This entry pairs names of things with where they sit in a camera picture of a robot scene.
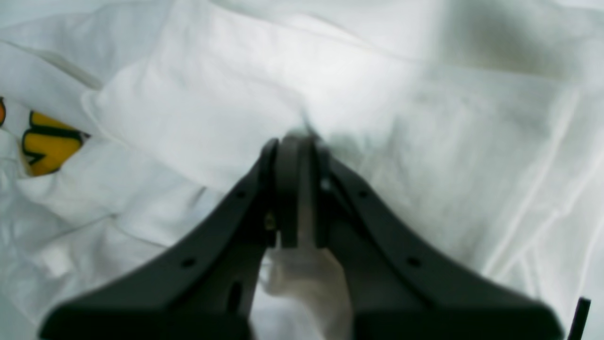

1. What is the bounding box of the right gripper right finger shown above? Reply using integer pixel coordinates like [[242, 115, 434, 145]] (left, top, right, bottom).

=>
[[309, 138, 562, 340]]

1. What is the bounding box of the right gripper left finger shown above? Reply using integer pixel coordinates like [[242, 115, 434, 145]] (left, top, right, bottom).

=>
[[40, 137, 301, 340]]

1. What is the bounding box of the white printed t-shirt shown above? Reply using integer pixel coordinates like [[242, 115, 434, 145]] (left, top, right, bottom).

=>
[[1, 0, 603, 340]]

